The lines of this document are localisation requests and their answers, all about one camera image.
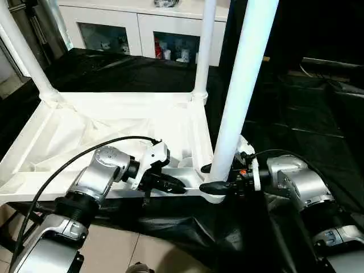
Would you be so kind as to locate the dark brown rounded object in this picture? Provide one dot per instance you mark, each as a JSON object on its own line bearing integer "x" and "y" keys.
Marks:
{"x": 139, "y": 268}

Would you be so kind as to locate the white plastic table leg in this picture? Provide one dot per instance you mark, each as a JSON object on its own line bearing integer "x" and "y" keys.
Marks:
{"x": 244, "y": 71}
{"x": 206, "y": 42}
{"x": 25, "y": 57}

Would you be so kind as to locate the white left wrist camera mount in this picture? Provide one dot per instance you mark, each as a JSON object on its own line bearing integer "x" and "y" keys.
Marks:
{"x": 153, "y": 155}

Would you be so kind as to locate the small white cup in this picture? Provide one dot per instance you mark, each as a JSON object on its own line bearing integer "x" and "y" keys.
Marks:
{"x": 167, "y": 54}

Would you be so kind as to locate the white plastic table top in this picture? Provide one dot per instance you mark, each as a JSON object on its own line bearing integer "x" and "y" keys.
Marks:
{"x": 113, "y": 113}

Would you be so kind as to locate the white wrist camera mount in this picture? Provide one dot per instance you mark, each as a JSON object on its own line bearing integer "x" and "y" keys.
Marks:
{"x": 246, "y": 146}
{"x": 153, "y": 155}

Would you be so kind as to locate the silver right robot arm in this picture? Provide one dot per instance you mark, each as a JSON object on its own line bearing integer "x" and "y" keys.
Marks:
{"x": 307, "y": 185}

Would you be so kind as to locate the black glossy mat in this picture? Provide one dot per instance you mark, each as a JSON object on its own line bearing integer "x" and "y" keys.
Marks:
{"x": 185, "y": 221}

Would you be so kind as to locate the red package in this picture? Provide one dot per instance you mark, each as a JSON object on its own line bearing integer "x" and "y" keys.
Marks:
{"x": 157, "y": 48}

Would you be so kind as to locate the white glass door cabinet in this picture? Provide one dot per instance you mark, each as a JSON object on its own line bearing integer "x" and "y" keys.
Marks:
{"x": 133, "y": 25}

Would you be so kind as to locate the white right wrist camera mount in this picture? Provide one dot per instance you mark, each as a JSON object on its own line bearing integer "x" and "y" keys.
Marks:
{"x": 246, "y": 146}

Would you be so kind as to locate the pale teal translucent object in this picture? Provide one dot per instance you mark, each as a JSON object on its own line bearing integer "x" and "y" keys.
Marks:
{"x": 66, "y": 37}

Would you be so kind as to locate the black flat monitor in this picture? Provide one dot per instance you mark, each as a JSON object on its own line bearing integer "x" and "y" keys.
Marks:
{"x": 327, "y": 61}

